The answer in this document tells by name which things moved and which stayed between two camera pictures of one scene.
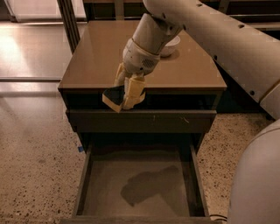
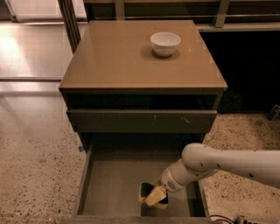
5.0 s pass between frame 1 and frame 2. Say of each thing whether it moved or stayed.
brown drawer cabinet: stayed
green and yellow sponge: moved
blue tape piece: stayed
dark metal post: stayed
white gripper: moved
